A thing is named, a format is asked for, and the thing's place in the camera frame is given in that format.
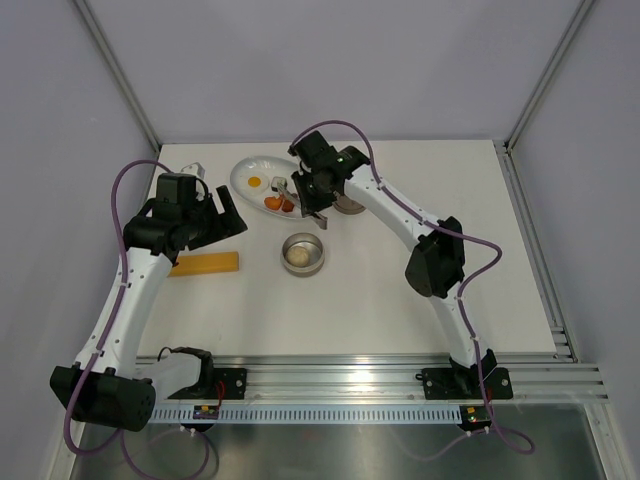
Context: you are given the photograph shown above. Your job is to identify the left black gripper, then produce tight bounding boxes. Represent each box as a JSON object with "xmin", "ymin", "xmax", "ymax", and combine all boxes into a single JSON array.
[{"xmin": 182, "ymin": 186, "xmax": 246, "ymax": 250}]

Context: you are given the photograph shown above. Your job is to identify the metal tongs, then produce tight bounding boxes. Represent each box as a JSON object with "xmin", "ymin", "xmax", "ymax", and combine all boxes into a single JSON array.
[{"xmin": 277, "ymin": 182, "xmax": 328, "ymax": 230}]

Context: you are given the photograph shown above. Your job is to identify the orange sausage toy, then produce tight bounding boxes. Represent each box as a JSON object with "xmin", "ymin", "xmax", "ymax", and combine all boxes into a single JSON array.
[{"xmin": 281, "ymin": 198, "xmax": 295, "ymax": 213}]

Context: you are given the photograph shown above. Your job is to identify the beige bun toy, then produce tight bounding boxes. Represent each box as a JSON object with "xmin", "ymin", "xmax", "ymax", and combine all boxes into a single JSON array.
[{"xmin": 286, "ymin": 245, "xmax": 310, "ymax": 268}]

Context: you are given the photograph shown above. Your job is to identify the round metal lunch box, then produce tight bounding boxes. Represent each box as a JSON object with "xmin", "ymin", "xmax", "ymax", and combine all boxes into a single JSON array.
[{"xmin": 280, "ymin": 232, "xmax": 325, "ymax": 277}]

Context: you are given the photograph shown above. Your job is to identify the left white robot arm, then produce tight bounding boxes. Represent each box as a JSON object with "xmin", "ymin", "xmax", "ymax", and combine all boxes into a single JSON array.
[{"xmin": 50, "ymin": 173, "xmax": 247, "ymax": 432}]

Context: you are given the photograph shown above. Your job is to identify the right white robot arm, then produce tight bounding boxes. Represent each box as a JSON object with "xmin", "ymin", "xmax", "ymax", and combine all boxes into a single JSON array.
[{"xmin": 288, "ymin": 127, "xmax": 496, "ymax": 396}]

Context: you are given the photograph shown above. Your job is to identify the yellow wooden block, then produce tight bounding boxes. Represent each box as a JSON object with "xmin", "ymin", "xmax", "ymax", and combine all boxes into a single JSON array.
[{"xmin": 168, "ymin": 251, "xmax": 240, "ymax": 277}]

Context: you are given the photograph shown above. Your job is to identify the orange carrot piece toy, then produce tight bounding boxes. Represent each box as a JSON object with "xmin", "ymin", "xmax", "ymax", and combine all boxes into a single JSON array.
[{"xmin": 264, "ymin": 196, "xmax": 284, "ymax": 211}]

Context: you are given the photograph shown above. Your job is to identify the fried egg toy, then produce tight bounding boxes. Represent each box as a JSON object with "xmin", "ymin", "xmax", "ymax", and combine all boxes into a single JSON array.
[{"xmin": 239, "ymin": 172, "xmax": 271, "ymax": 197}]

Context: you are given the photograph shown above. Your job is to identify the sushi roll toy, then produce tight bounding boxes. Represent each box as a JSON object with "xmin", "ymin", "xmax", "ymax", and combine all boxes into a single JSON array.
[{"xmin": 270, "ymin": 176, "xmax": 287, "ymax": 192}]

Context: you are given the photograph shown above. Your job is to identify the white oval plate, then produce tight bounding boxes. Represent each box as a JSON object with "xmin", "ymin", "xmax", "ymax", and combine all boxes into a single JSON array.
[{"xmin": 230, "ymin": 155, "xmax": 302, "ymax": 220}]

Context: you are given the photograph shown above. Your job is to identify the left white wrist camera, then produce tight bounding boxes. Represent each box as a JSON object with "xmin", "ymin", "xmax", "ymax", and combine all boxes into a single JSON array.
[{"xmin": 180, "ymin": 162, "xmax": 205, "ymax": 179}]

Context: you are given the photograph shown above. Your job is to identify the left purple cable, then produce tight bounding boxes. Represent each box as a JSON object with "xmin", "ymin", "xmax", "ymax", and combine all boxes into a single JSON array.
[{"xmin": 62, "ymin": 159, "xmax": 221, "ymax": 476}]

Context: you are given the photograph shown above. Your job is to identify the purple cable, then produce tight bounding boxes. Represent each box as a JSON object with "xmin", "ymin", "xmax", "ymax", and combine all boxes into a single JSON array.
[
  {"xmin": 62, "ymin": 159, "xmax": 221, "ymax": 476},
  {"xmin": 288, "ymin": 119, "xmax": 535, "ymax": 456}
]

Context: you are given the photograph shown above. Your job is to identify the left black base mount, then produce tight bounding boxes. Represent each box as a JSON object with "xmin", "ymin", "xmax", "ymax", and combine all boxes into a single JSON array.
[{"xmin": 169, "ymin": 367, "xmax": 248, "ymax": 401}]

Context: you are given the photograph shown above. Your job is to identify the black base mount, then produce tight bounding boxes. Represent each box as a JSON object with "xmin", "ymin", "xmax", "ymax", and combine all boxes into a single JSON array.
[
  {"xmin": 169, "ymin": 367, "xmax": 248, "ymax": 401},
  {"xmin": 414, "ymin": 367, "xmax": 514, "ymax": 400}
]

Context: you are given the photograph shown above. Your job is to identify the aluminium front rail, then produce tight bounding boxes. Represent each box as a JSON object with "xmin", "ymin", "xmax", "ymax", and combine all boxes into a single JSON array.
[{"xmin": 67, "ymin": 354, "xmax": 610, "ymax": 405}]

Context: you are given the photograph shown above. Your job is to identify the aluminium rail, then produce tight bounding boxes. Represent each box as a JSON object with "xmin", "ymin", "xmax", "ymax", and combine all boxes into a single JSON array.
[
  {"xmin": 493, "ymin": 140, "xmax": 580, "ymax": 363},
  {"xmin": 67, "ymin": 354, "xmax": 610, "ymax": 405}
]

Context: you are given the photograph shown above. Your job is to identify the right aluminium frame post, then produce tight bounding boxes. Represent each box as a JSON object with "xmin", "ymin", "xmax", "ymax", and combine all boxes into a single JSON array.
[{"xmin": 503, "ymin": 0, "xmax": 598, "ymax": 155}]

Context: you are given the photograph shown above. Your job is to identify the aluminium frame post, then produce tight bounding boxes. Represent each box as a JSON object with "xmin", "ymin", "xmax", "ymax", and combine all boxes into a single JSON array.
[
  {"xmin": 70, "ymin": 0, "xmax": 162, "ymax": 155},
  {"xmin": 503, "ymin": 0, "xmax": 598, "ymax": 155}
]

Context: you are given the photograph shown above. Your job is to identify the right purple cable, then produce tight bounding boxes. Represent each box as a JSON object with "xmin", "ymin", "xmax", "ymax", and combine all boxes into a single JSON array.
[{"xmin": 288, "ymin": 119, "xmax": 535, "ymax": 456}]

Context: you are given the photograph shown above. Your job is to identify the white slotted cable duct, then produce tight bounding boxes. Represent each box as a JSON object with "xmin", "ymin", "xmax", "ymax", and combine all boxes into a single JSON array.
[{"xmin": 149, "ymin": 404, "xmax": 462, "ymax": 425}]

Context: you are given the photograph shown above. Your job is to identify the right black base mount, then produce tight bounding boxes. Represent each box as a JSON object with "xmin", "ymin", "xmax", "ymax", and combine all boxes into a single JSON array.
[{"xmin": 414, "ymin": 367, "xmax": 514, "ymax": 400}]

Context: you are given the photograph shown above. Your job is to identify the left aluminium frame post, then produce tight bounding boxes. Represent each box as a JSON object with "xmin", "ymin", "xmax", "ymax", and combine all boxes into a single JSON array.
[{"xmin": 70, "ymin": 0, "xmax": 162, "ymax": 155}]

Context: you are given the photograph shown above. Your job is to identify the right side aluminium rail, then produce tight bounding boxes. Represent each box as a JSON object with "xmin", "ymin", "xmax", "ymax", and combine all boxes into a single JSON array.
[{"xmin": 493, "ymin": 140, "xmax": 580, "ymax": 363}]

